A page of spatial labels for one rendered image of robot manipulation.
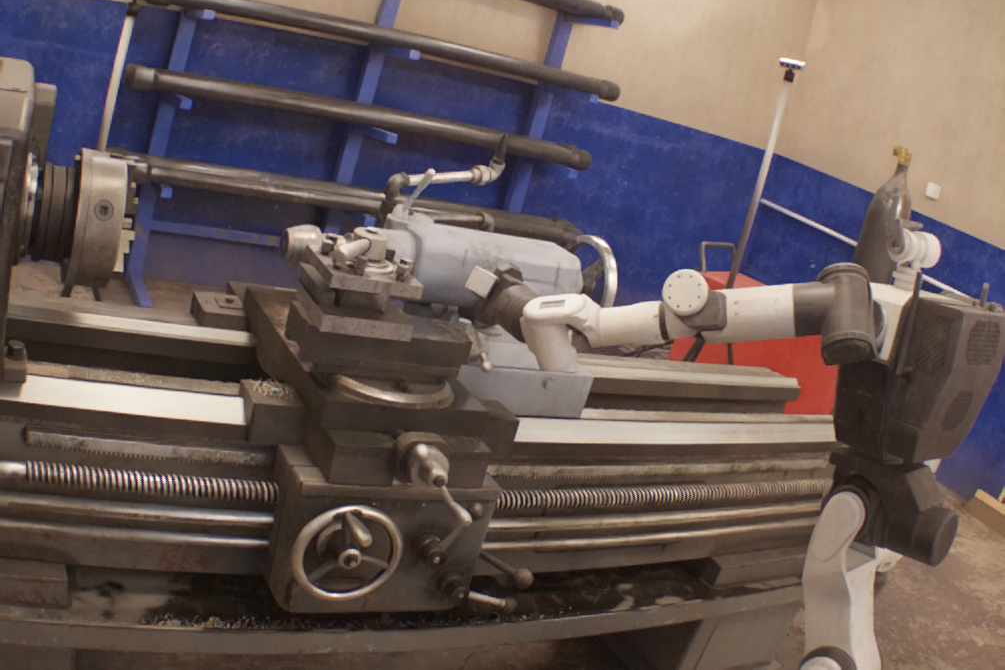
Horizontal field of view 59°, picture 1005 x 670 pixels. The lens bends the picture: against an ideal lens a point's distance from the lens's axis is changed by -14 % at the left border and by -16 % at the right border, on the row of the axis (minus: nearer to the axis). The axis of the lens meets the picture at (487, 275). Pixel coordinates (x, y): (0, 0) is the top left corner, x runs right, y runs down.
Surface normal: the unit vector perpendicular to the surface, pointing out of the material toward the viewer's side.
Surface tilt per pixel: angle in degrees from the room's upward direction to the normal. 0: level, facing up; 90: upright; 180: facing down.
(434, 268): 85
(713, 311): 67
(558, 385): 90
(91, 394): 36
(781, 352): 90
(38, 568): 0
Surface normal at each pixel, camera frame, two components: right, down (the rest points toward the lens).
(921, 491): 0.57, -0.55
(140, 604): 0.26, -0.94
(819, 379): -0.65, 0.00
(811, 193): -0.86, -0.11
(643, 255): 0.44, 0.33
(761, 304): -0.35, -0.29
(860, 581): 0.65, -0.18
